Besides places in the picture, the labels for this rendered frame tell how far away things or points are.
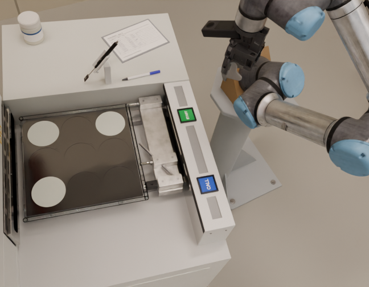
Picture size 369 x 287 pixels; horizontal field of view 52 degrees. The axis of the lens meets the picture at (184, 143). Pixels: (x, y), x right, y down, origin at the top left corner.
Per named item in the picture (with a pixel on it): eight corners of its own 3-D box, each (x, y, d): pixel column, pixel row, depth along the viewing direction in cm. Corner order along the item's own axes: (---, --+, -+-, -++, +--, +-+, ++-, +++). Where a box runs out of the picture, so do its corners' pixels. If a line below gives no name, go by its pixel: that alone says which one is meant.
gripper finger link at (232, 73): (235, 93, 110) (244, 70, 103) (217, 84, 111) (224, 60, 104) (239, 87, 112) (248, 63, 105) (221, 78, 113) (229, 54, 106)
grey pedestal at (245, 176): (242, 130, 247) (286, 33, 177) (281, 186, 229) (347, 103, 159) (172, 158, 230) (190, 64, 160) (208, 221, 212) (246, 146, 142)
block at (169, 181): (158, 190, 122) (159, 187, 120) (156, 181, 124) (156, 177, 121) (182, 186, 124) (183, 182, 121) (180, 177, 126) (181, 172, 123)
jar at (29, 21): (24, 46, 136) (17, 25, 127) (23, 32, 139) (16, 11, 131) (45, 44, 137) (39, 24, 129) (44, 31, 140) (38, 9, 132)
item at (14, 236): (14, 246, 111) (5, 236, 103) (11, 122, 132) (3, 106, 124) (20, 244, 112) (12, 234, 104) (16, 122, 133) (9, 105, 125)
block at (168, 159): (153, 168, 126) (154, 164, 123) (151, 159, 128) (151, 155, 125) (176, 164, 128) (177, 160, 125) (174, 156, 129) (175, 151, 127)
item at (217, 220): (197, 246, 120) (205, 232, 109) (160, 106, 147) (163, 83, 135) (225, 240, 123) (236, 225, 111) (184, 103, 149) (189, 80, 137)
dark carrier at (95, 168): (27, 217, 111) (26, 216, 111) (22, 121, 128) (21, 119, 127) (143, 196, 119) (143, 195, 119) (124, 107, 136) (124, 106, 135)
